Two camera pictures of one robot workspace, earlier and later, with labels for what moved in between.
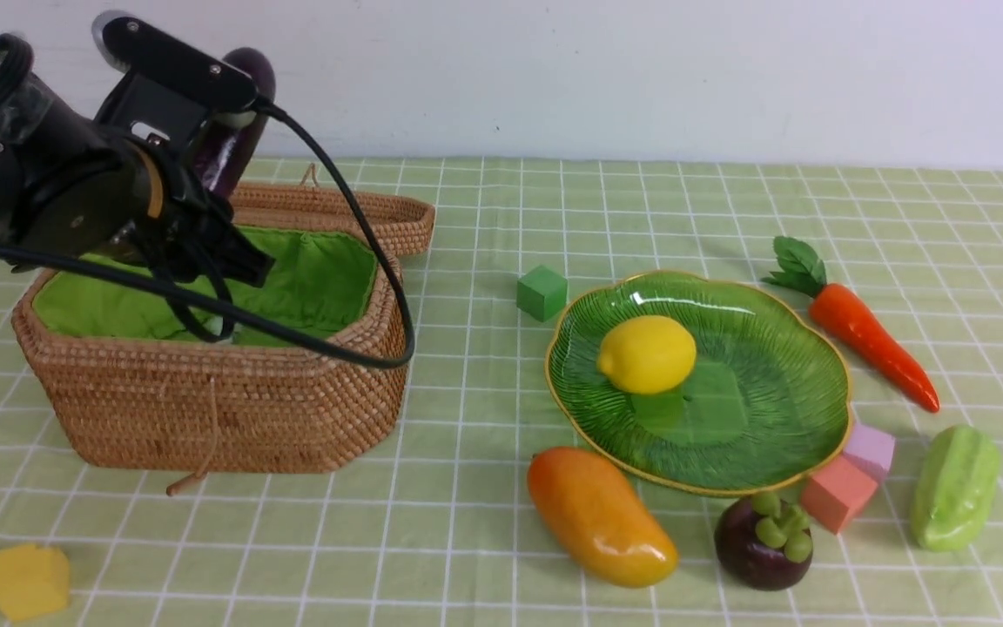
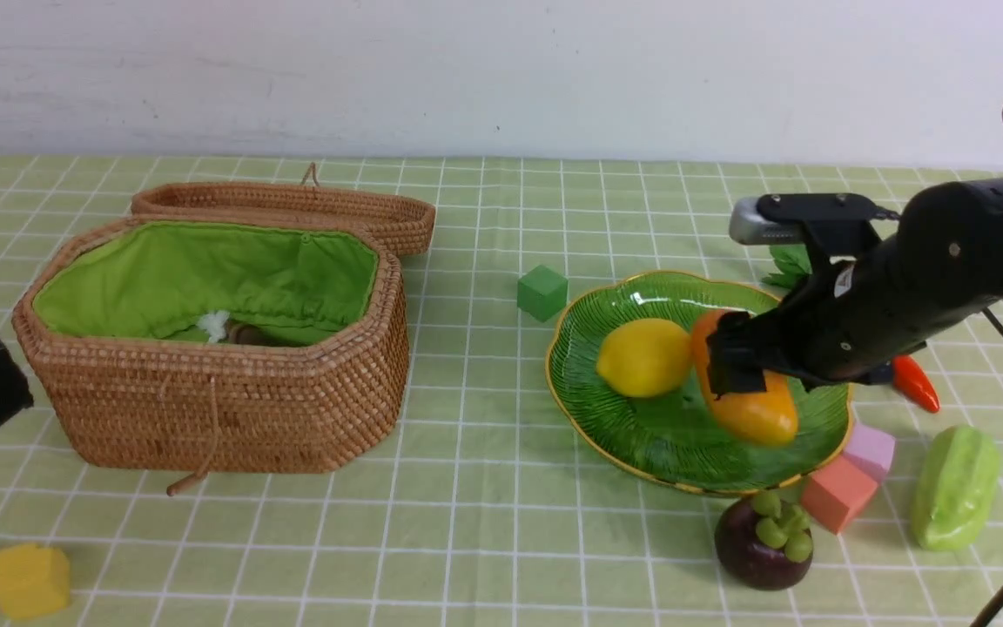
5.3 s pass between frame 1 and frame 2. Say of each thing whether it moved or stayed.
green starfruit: stayed
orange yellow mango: moved
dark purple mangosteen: stayed
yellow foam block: stayed
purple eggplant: moved
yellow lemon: stayed
